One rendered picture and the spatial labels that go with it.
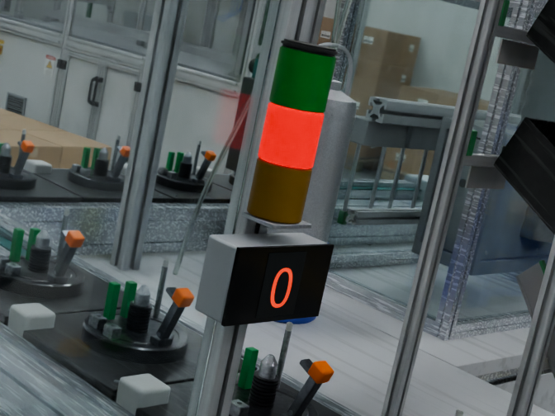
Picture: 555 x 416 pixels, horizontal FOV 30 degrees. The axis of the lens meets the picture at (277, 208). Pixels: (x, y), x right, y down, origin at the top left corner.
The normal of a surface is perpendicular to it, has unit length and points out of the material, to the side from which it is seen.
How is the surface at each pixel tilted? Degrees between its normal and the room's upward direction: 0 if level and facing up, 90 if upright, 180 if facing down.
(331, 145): 90
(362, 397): 0
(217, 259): 90
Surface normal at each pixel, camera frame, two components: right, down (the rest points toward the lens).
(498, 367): 0.69, 0.28
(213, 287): -0.70, 0.00
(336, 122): 0.41, 0.26
